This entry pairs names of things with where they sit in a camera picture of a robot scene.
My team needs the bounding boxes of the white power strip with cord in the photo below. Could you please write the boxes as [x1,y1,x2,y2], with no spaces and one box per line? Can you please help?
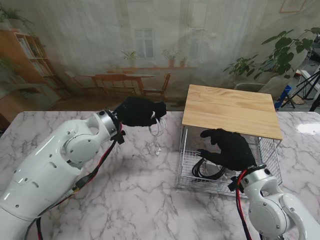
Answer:
[203,161,230,180]

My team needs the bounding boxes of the red black left arm cables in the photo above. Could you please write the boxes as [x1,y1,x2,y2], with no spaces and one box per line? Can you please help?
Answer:
[23,122,126,240]

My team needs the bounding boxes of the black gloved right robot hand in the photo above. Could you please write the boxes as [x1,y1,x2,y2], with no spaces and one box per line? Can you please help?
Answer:
[196,128,258,172]

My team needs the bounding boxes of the grey chair back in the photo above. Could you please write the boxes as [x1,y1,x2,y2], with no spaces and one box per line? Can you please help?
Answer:
[233,82,266,94]

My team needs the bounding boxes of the white wire rack frame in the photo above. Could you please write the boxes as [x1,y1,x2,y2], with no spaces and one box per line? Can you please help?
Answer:
[179,124,284,187]

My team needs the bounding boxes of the white wired earphones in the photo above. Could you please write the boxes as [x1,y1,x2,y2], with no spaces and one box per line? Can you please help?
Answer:
[146,111,168,156]

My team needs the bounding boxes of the red black right arm cables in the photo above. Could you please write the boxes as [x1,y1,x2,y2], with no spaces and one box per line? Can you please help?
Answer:
[230,168,255,240]

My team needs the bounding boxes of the white bench edge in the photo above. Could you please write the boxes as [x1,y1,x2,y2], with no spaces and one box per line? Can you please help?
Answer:
[299,69,320,83]

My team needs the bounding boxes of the red black arm cables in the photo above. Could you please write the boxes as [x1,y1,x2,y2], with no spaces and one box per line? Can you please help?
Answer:
[23,122,126,240]
[230,168,255,240]

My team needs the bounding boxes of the printed room scene backdrop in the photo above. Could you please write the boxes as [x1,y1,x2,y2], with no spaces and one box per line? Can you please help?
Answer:
[0,0,313,112]

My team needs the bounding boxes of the black tripod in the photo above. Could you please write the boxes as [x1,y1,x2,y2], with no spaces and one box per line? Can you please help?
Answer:
[296,67,320,112]

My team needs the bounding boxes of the black cable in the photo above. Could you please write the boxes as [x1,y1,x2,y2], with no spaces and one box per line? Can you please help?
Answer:
[191,157,229,180]

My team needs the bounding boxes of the white wire mesh drawer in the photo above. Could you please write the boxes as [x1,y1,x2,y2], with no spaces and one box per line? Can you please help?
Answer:
[176,149,276,199]

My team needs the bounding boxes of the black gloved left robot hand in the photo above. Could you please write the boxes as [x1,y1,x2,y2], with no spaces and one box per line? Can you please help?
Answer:
[113,96,168,128]

